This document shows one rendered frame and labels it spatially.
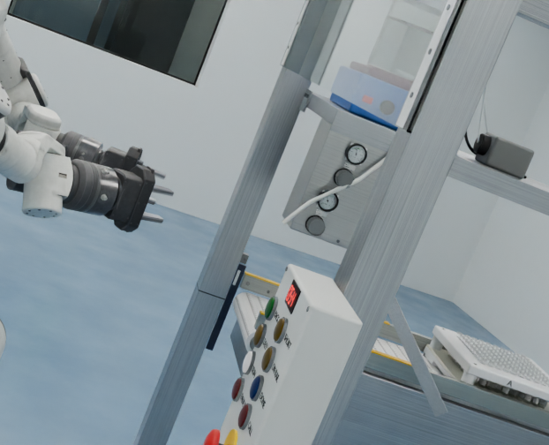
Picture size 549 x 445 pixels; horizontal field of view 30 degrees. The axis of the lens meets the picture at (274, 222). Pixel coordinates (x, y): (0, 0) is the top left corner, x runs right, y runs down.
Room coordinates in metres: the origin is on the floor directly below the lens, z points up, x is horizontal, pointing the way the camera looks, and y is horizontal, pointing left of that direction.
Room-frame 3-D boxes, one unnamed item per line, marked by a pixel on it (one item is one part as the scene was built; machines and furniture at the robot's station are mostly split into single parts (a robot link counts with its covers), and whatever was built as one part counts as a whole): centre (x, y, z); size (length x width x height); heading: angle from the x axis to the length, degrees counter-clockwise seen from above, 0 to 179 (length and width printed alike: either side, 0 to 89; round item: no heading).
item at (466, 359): (2.08, -0.55, 0.90); 0.25 x 0.24 x 0.02; 12
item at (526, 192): (2.04, -0.29, 1.25); 0.62 x 0.38 x 0.04; 102
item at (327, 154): (1.87, -0.13, 1.14); 0.22 x 0.11 x 0.20; 102
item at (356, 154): (1.80, -0.09, 1.21); 0.04 x 0.01 x 0.04; 102
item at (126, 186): (1.77, 0.28, 0.99); 0.12 x 0.10 x 0.13; 133
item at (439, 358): (2.08, -0.55, 0.85); 0.24 x 0.24 x 0.02; 12
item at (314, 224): (1.79, -0.07, 1.07); 0.03 x 0.02 x 0.05; 102
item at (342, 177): (1.79, -0.09, 1.17); 0.03 x 0.02 x 0.04; 102
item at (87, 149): (1.98, 0.36, 0.99); 0.12 x 0.10 x 0.13; 93
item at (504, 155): (1.99, -0.36, 1.30); 0.10 x 0.07 x 0.06; 102
